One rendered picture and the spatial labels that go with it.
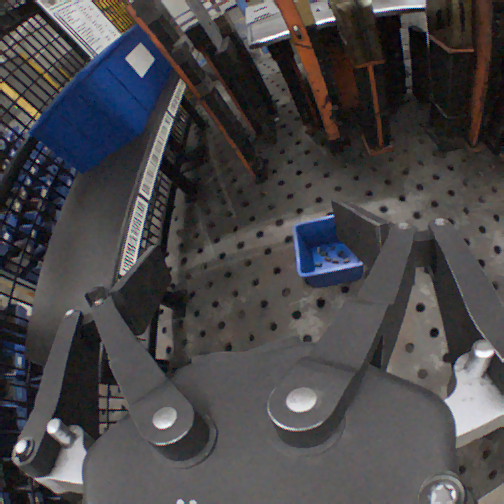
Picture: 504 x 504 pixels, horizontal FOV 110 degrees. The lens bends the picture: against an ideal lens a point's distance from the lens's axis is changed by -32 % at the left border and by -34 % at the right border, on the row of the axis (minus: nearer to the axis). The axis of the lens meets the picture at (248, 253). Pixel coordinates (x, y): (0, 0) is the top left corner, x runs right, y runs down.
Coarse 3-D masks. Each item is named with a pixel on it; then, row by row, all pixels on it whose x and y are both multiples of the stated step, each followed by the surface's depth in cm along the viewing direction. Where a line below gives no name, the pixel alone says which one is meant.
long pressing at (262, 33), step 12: (324, 0) 41; (372, 0) 33; (384, 0) 32; (396, 0) 30; (408, 0) 29; (420, 0) 27; (324, 12) 37; (384, 12) 29; (396, 12) 29; (408, 12) 28; (252, 24) 48; (264, 24) 44; (276, 24) 41; (324, 24) 34; (252, 36) 42; (264, 36) 40; (276, 36) 37; (288, 36) 37; (252, 48) 41
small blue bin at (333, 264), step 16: (304, 224) 44; (320, 224) 43; (304, 240) 48; (320, 240) 48; (336, 240) 48; (304, 256) 45; (320, 256) 49; (336, 256) 48; (352, 256) 46; (304, 272) 43; (320, 272) 39; (336, 272) 39; (352, 272) 40
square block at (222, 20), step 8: (216, 16) 46; (224, 16) 46; (216, 24) 48; (224, 24) 48; (232, 24) 51; (224, 32) 50; (232, 32) 50; (232, 40) 52; (240, 40) 55; (240, 48) 55; (240, 56) 57; (248, 56) 59; (248, 64) 59; (248, 72) 62; (256, 72) 62; (256, 80) 64; (264, 88) 67; (264, 96) 69; (272, 104) 72; (272, 112) 74
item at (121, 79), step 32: (128, 32) 30; (96, 64) 24; (128, 64) 31; (160, 64) 39; (64, 96) 24; (96, 96) 26; (128, 96) 30; (32, 128) 27; (64, 128) 29; (96, 128) 30; (128, 128) 31; (64, 160) 35; (96, 160) 36
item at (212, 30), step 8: (184, 0) 33; (192, 0) 37; (200, 0) 40; (192, 8) 35; (200, 8) 40; (200, 16) 39; (208, 16) 44; (208, 24) 43; (208, 32) 40; (216, 32) 47; (216, 40) 45
